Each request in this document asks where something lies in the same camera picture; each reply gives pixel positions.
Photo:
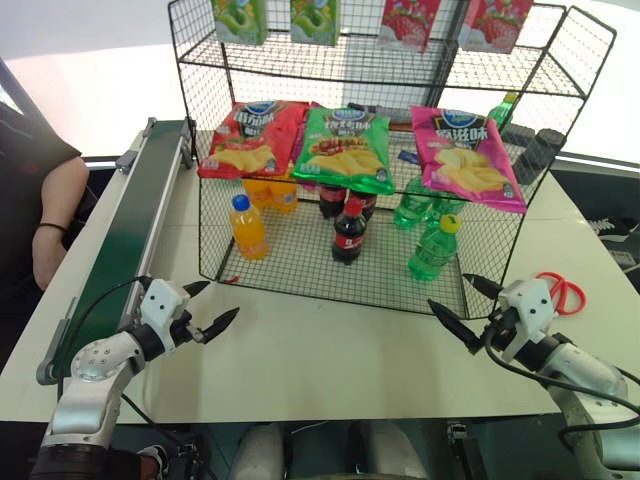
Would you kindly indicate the green apple drink carton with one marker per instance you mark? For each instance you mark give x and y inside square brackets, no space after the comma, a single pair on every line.
[315,22]
[240,20]

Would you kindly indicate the orange soda bottle blue cap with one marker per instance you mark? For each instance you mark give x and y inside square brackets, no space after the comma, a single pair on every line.
[248,232]

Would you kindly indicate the pink potato chips bag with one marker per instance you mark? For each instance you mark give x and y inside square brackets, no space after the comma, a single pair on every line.
[465,155]

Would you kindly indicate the green conveyor belt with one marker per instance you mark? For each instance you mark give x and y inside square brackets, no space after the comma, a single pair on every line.
[135,200]

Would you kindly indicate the black sneaker white print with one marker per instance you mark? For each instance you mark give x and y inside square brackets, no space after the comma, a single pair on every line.
[617,227]

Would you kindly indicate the person's bare forearm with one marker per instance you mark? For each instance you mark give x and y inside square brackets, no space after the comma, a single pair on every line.
[57,200]

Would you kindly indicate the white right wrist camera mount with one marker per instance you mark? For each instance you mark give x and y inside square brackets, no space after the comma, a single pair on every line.
[530,305]

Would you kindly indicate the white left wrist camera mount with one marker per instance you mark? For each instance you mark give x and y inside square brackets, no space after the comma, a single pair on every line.
[160,305]

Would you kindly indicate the black wrist band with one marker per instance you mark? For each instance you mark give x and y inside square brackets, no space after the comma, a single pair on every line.
[52,226]

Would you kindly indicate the green soda bottle yellow cap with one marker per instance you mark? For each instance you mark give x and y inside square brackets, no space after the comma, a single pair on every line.
[432,252]

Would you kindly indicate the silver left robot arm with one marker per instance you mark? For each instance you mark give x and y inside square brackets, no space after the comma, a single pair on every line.
[95,370]

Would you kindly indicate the black cylindrical container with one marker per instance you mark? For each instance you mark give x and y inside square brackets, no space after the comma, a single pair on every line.
[517,135]
[537,155]

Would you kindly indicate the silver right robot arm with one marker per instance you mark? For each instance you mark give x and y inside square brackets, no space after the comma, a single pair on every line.
[580,380]

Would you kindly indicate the red potato chips bag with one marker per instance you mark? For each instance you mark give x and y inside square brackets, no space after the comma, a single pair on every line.
[250,142]

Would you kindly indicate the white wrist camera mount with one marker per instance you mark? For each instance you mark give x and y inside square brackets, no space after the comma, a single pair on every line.
[530,305]
[160,305]

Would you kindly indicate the person's black shirt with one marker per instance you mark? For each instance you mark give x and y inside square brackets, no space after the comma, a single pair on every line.
[30,135]

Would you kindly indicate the red strawberry drink carton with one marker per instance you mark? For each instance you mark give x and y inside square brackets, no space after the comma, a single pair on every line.
[495,25]
[405,25]

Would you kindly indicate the small blue packet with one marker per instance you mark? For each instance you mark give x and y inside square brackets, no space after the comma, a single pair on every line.
[408,156]

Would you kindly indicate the dark purple snack packet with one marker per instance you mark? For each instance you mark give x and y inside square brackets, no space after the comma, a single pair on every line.
[385,112]

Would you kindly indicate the white rounded shape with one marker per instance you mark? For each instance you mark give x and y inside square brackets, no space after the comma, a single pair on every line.
[260,452]
[387,452]

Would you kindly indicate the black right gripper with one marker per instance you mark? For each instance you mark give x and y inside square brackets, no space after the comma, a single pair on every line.
[500,327]

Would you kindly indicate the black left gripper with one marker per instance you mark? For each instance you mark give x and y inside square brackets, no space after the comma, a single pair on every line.
[182,330]

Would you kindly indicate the green potato chips bag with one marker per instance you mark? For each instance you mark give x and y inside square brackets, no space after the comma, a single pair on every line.
[345,150]

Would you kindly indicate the cola bottle red cap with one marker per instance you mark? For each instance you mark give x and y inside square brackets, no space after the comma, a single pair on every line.
[348,237]

